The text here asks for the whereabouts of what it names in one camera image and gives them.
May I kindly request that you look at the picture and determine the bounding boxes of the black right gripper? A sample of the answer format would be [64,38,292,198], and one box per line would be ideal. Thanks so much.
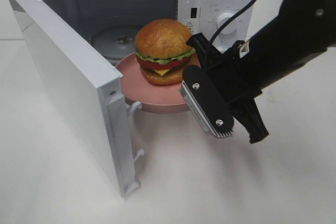
[186,33,269,144]

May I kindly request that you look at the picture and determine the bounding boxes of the white dial knob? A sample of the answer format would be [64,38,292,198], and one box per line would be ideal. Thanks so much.
[215,10,239,36]
[216,46,227,53]

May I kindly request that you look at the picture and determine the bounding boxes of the pink round plate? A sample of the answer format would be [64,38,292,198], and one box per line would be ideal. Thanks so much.
[116,53,189,114]

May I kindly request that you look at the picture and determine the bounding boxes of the burger with lettuce and cheese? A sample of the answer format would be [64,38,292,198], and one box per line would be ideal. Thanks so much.
[135,18,198,86]

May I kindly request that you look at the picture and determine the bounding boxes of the white microwave door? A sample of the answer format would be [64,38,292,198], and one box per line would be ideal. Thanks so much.
[9,0,139,197]

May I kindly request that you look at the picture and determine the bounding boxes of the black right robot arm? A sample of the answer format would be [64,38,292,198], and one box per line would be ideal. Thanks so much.
[181,0,335,143]

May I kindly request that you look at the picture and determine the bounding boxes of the white microwave oven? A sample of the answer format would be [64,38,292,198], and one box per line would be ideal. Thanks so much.
[9,0,250,86]

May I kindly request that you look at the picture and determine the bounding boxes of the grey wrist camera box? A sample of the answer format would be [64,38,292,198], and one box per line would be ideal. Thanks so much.
[180,65,234,138]

